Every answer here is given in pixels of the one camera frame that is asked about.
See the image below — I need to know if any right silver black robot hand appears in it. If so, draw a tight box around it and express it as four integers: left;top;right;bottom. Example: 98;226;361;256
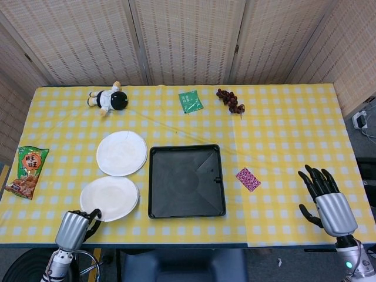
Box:
297;164;358;237

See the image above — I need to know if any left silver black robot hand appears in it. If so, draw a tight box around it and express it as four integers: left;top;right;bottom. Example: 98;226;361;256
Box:
55;207;103;253

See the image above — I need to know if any white paper plate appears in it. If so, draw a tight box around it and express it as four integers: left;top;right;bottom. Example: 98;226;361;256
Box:
79;176;140;223

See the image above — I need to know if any white paper plate notched rim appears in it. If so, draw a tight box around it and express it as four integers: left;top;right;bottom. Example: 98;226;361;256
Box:
96;130;148;177

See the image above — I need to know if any black square plastic tray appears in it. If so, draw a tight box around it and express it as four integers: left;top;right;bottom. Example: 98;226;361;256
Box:
147;143;227;220

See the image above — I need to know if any black box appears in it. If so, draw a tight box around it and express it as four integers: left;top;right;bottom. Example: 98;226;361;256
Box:
355;157;376;186

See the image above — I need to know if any black round base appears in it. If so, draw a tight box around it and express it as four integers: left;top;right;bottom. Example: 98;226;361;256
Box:
3;249;55;282

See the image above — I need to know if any green snack bag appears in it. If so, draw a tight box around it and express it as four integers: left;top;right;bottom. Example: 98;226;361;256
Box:
4;146;50;200

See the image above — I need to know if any purple patterned packet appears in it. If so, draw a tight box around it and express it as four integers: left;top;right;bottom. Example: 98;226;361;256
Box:
235;167;261;193

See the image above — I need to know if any white power adapter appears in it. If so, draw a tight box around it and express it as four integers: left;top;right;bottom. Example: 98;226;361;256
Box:
351;110;368;130

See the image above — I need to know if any yellow white checked tablecloth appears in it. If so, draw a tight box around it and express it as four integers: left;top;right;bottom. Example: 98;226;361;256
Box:
0;83;376;247

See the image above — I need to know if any dark blue-grey chair seat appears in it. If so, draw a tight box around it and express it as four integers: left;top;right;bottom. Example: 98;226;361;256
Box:
122;249;249;282

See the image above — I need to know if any plush doll black head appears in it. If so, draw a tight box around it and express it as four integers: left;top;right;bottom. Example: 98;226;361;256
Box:
86;80;129;118

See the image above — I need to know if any dark red grape bunch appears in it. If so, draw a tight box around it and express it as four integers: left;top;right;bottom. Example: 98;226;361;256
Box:
216;88;247;120

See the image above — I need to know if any green sachet packet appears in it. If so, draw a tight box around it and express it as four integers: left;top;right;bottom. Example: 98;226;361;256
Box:
178;90;204;115

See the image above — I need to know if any beige woven folding screen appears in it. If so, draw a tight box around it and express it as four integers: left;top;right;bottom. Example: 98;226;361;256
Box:
0;0;376;165

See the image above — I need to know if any chrome stool frame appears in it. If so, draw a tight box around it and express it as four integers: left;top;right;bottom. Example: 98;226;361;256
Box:
73;249;103;278

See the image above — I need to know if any white cable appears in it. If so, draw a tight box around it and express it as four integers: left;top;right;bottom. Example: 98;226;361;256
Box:
360;125;376;139

